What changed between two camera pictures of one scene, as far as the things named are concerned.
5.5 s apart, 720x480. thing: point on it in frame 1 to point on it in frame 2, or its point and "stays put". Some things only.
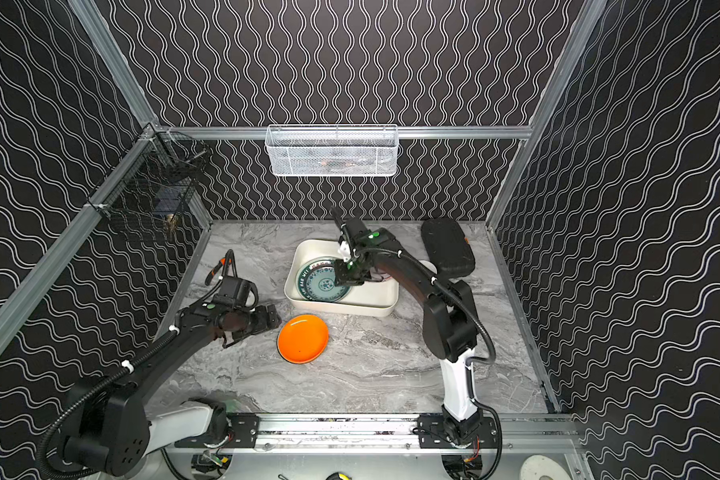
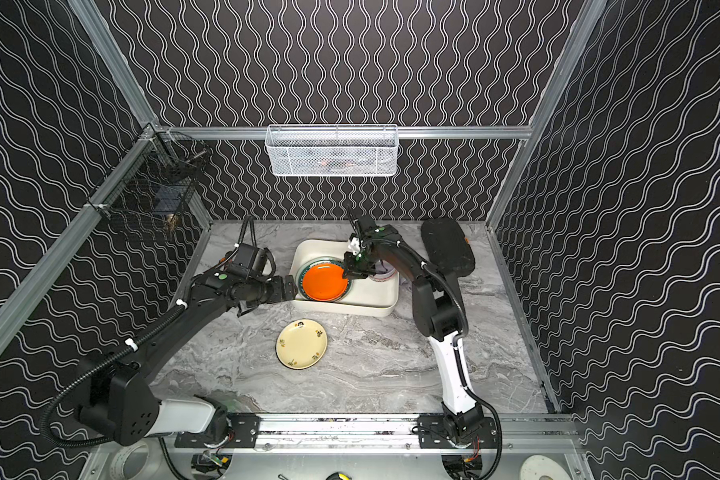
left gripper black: [257, 318] to [284, 288]
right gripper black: [348, 271] stays put
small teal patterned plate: [316, 280] stays put
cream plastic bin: [374, 297] stays put
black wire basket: [159, 178] stays put
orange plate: [302, 339] to [324, 281]
